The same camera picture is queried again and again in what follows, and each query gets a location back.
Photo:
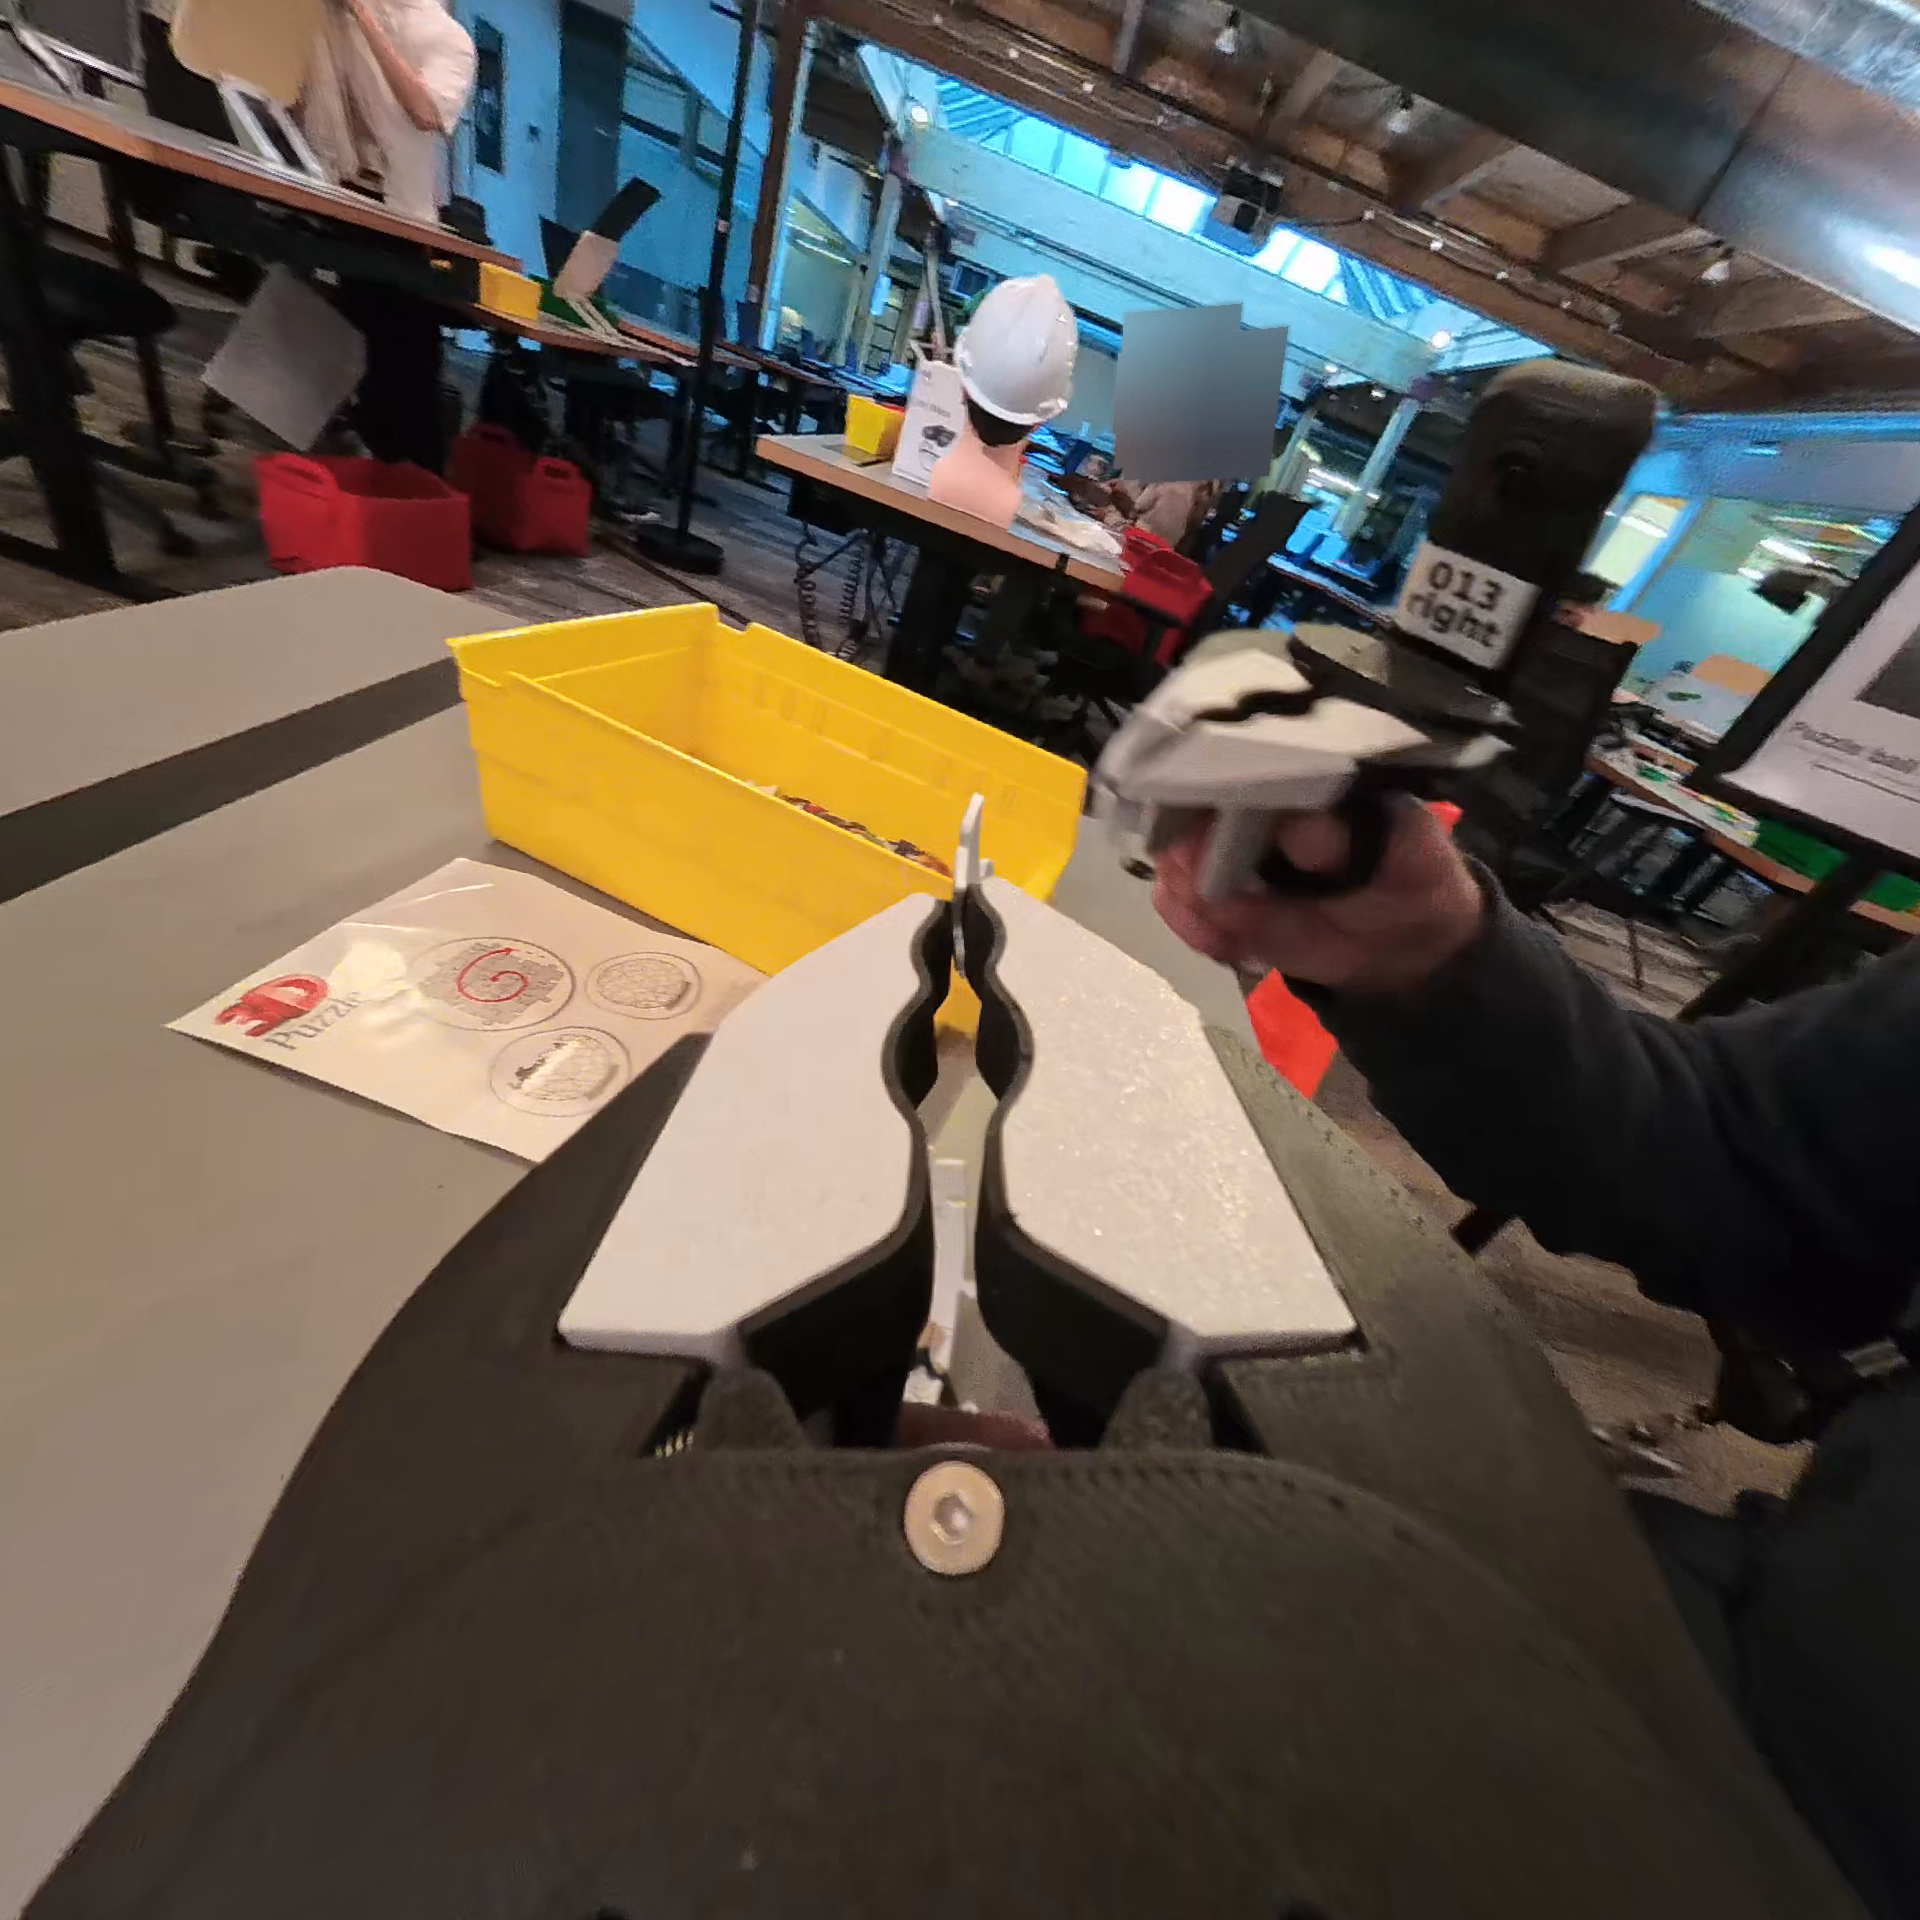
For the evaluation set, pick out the heap of puzzle pieces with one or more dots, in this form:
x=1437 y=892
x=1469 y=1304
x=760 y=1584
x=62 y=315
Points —
x=856 y=820

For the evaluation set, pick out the person's right hand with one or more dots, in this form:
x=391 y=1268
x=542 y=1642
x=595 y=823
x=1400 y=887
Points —
x=1350 y=938

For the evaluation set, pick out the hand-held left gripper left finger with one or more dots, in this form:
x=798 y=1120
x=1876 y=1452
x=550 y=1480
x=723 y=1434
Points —
x=750 y=1201

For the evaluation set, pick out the person's left hand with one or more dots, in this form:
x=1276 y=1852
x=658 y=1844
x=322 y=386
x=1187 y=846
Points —
x=975 y=1428

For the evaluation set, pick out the red storage bin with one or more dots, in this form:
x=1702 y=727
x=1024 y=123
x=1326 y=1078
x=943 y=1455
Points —
x=359 y=524
x=1163 y=585
x=525 y=494

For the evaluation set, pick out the white instruction leaflet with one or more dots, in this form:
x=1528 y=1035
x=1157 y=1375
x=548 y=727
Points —
x=451 y=1080

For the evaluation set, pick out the small puzzle piece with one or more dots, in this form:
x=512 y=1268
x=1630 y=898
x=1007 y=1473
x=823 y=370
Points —
x=973 y=855

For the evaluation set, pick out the white hard hat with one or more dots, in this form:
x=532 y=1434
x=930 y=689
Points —
x=1019 y=345

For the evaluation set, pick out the small yellow bin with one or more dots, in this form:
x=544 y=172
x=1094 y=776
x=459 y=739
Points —
x=511 y=294
x=874 y=427

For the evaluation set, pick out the long wooden work table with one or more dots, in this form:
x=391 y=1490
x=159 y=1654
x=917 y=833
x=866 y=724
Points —
x=150 y=150

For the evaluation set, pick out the yellow plastic bin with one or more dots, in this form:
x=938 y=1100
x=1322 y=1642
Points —
x=570 y=779

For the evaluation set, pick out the person's right forearm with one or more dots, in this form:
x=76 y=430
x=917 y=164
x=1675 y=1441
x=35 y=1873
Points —
x=1651 y=1110

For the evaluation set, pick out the pink mannequin head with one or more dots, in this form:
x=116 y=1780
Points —
x=975 y=481

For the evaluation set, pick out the white carton box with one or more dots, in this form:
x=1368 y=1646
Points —
x=922 y=422

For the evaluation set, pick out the black pole stand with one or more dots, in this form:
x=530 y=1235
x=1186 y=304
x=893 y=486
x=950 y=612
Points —
x=683 y=547

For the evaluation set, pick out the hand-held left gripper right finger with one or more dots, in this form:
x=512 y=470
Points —
x=1172 y=1201

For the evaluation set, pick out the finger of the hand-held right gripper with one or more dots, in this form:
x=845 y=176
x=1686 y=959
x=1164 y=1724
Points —
x=1215 y=674
x=1276 y=756

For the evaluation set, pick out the black framed sign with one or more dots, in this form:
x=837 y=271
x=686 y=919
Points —
x=1846 y=721

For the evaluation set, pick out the white paper sheet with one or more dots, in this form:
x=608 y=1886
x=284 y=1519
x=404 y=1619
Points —
x=284 y=360

